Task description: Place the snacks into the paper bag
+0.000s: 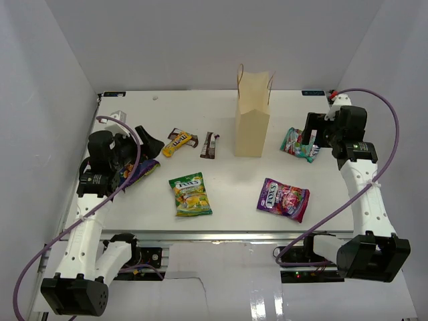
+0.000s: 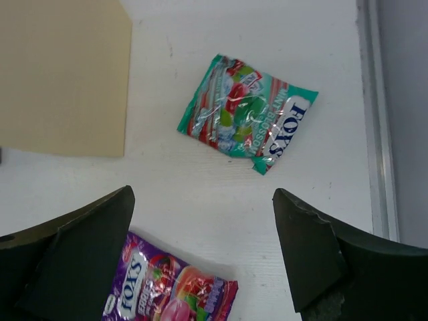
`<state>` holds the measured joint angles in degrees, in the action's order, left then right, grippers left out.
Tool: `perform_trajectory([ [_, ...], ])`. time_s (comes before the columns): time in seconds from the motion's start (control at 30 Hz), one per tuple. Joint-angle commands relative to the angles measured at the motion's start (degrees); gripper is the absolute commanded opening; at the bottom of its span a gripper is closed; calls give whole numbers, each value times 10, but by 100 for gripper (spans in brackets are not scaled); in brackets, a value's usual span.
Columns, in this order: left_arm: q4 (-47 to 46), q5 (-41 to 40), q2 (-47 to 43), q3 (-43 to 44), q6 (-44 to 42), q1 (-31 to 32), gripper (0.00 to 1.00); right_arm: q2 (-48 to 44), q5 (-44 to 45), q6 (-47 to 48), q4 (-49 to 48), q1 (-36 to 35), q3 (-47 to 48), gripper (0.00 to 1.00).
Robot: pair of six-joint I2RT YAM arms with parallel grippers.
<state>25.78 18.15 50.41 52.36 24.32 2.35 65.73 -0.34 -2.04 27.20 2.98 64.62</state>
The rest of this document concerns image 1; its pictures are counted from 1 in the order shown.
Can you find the dark purple nut snack bag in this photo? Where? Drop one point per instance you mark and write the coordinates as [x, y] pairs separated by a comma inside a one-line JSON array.
[[142, 170]]

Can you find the teal Fox's candy bag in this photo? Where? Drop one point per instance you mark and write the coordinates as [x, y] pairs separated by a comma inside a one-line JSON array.
[[292, 144]]

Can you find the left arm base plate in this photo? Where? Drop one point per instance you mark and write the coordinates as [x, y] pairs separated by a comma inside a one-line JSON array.
[[145, 255]]

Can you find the right blue table label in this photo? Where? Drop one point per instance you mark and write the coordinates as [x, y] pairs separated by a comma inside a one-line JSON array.
[[313, 93]]

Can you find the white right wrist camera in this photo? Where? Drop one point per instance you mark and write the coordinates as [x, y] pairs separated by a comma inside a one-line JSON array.
[[338, 102]]

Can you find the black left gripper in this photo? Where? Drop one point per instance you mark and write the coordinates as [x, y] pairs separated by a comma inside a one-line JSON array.
[[151, 147]]

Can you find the aluminium front rail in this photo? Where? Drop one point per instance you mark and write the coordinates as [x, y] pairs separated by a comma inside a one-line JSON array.
[[166, 238]]

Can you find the brown Hershey's chocolate bar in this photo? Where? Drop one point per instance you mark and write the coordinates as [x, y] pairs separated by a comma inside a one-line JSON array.
[[208, 150]]

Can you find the beige paper bag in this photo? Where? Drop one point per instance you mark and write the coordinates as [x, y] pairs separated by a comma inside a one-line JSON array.
[[252, 114]]

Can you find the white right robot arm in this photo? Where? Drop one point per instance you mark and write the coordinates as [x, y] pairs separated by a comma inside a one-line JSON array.
[[375, 252]]

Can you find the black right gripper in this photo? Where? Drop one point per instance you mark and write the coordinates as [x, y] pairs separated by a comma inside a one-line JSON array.
[[315, 122]]

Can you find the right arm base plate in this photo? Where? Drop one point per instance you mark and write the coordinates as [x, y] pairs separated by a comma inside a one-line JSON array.
[[304, 271]]

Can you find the blue table label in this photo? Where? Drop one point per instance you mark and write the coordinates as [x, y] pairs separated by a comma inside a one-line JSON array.
[[114, 94], [313, 93]]

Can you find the yellow M&M's packet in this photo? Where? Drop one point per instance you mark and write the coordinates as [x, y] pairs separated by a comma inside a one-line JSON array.
[[181, 139]]

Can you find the left blue table label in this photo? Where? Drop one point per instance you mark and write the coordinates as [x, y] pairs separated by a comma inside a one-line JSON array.
[[114, 94]]

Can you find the green Fox's candy bag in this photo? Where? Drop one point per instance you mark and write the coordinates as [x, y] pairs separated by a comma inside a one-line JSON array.
[[190, 195]]

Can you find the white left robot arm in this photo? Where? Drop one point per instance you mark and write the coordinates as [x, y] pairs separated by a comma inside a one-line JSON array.
[[79, 286]]

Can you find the purple Fox's candy bag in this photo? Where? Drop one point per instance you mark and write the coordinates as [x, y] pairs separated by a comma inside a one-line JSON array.
[[283, 200]]

